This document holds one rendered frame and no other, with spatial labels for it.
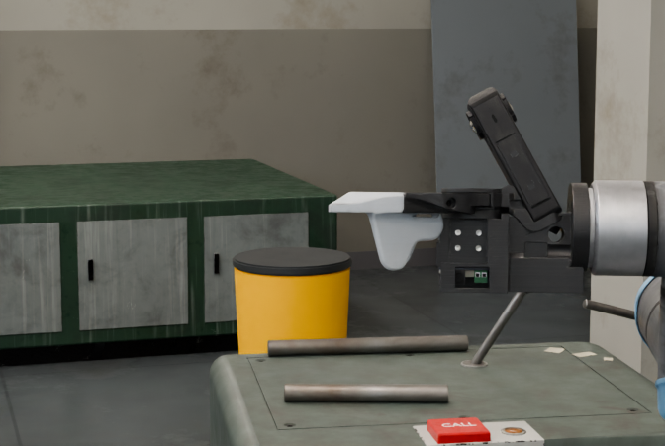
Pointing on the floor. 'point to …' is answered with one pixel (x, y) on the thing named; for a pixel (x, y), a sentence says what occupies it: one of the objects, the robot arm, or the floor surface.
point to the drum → (290, 295)
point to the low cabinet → (140, 253)
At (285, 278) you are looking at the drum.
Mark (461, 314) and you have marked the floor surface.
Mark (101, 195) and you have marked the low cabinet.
